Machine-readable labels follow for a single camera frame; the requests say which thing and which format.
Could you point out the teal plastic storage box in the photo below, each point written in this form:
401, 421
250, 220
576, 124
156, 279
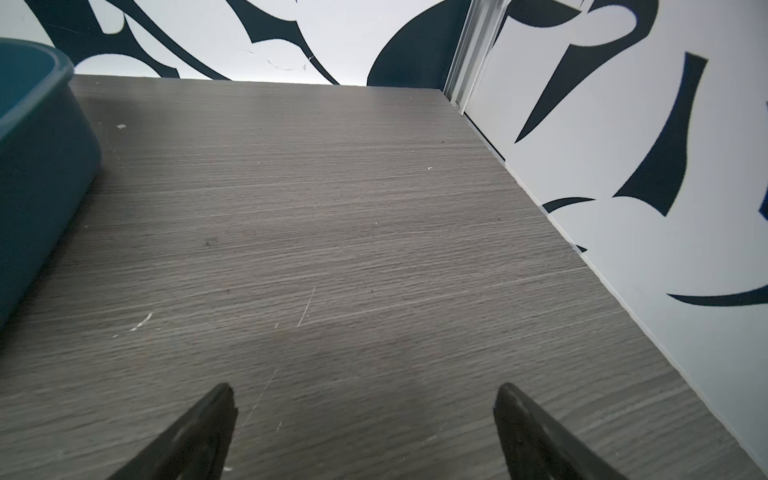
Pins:
49, 157

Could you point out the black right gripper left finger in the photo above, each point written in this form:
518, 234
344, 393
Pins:
194, 447

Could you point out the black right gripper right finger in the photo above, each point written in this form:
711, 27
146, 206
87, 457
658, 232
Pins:
536, 446

